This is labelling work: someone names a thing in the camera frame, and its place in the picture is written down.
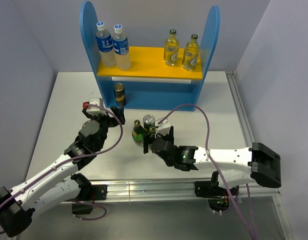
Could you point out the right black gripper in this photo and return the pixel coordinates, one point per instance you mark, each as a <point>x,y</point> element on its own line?
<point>148,139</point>

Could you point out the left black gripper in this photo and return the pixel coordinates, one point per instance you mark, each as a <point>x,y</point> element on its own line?
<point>112,121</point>

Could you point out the green glass bottle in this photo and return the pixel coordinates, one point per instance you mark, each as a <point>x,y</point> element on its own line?
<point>152,129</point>
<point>138,132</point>

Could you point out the black drink can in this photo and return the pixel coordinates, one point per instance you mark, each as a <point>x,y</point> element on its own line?
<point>119,92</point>
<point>148,121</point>

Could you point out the clear soda bottle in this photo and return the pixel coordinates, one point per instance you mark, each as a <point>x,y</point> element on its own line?
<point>171,48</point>
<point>191,52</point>

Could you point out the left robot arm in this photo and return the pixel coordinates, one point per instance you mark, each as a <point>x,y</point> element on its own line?
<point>60,181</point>

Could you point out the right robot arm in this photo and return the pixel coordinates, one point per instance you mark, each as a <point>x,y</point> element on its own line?
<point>231,167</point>

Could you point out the blue and yellow shelf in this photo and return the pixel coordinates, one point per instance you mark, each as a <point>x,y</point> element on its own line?
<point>150,84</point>

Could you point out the right blue-label water bottle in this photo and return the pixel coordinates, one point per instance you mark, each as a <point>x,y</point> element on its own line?
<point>121,48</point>

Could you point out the blue-label water bottle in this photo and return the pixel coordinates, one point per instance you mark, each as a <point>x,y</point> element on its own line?
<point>121,48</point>
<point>105,45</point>

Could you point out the left blue-label water bottle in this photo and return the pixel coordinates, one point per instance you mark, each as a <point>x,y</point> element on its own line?
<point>105,45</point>

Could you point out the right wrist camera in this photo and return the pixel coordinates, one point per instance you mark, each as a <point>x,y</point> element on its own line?
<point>162,129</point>

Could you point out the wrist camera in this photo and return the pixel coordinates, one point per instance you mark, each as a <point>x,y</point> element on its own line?
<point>92,107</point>
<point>162,129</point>

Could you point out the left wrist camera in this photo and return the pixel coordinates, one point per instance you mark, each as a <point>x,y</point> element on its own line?
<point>92,107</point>

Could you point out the aluminium front rail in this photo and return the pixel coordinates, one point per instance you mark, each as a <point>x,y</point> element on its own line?
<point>147,190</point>

